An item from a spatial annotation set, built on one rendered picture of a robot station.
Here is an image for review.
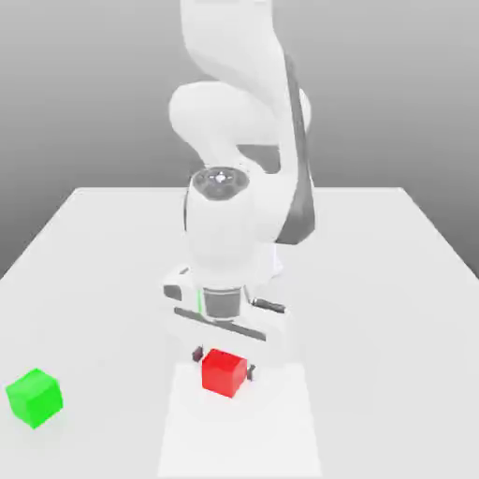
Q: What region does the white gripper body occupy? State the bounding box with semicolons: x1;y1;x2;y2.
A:
167;297;288;358

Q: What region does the small red cube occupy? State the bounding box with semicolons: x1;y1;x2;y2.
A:
200;347;249;399

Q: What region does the small green cube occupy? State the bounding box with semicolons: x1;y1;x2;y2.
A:
5;367;64;430

